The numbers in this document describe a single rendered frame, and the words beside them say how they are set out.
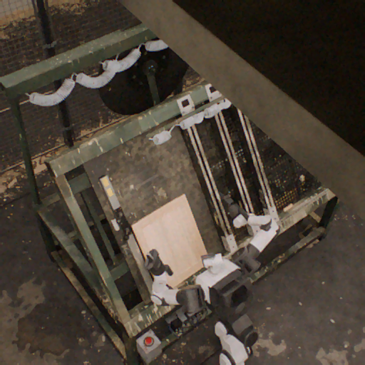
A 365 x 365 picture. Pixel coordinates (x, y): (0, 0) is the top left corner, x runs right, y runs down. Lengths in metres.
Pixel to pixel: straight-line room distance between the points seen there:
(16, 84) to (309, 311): 3.02
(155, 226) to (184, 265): 0.38
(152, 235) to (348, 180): 3.05
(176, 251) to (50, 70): 1.44
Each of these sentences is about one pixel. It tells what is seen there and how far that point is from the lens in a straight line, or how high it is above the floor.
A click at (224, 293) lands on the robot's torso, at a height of 1.41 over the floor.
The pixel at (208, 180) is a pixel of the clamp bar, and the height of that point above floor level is 1.40.
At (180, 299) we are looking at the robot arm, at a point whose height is 1.29.
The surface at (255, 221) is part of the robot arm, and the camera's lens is 3.49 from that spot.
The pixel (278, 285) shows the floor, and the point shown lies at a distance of 4.80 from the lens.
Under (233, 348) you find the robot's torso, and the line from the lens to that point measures 3.68.
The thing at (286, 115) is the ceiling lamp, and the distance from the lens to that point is 0.50.
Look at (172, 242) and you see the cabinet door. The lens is 3.58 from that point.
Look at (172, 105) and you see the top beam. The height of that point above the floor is 1.91.
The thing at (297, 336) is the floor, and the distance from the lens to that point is 4.62.
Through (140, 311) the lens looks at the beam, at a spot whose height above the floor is 0.90.
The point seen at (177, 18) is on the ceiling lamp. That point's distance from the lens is 0.60.
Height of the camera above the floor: 4.13
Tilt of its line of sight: 51 degrees down
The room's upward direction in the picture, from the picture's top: 1 degrees clockwise
